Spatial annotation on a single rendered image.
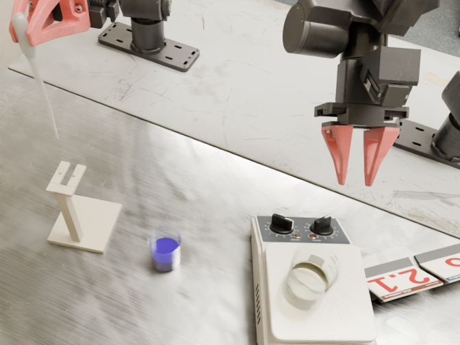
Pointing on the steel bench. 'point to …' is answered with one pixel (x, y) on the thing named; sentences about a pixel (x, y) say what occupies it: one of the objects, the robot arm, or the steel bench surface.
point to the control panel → (302, 227)
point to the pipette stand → (81, 214)
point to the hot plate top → (285, 319)
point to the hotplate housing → (263, 335)
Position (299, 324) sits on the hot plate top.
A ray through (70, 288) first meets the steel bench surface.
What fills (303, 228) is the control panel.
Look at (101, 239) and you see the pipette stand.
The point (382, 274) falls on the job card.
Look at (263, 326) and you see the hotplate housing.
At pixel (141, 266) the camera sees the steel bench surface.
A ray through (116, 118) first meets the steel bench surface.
